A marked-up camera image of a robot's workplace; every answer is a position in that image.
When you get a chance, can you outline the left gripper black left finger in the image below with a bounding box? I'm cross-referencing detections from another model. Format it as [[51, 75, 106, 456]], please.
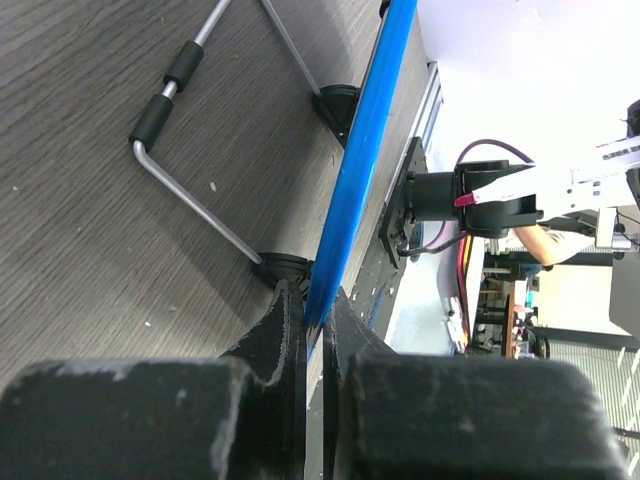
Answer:
[[1, 281, 306, 479]]

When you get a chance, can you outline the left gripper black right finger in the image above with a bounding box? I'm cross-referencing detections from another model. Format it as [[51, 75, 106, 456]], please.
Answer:
[[323, 293, 626, 479]]

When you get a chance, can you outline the blue framed whiteboard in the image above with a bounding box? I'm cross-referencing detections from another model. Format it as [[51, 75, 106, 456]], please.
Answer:
[[304, 0, 417, 360]]

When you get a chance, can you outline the white marker pink cap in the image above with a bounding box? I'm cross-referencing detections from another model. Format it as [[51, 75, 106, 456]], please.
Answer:
[[454, 136, 639, 215]]

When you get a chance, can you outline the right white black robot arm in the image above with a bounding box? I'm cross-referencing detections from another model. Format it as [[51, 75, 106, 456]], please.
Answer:
[[403, 102, 639, 238]]

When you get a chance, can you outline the person in background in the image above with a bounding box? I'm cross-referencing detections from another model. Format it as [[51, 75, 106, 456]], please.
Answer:
[[511, 225, 595, 267]]

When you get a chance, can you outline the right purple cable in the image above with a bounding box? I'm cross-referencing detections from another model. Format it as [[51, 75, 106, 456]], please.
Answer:
[[409, 138, 536, 261]]

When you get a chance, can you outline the aluminium frame rail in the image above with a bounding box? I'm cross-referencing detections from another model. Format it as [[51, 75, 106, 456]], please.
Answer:
[[411, 62, 443, 151]]

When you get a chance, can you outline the metal wire whiteboard stand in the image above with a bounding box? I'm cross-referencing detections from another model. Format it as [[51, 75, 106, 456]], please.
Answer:
[[128, 0, 391, 291]]

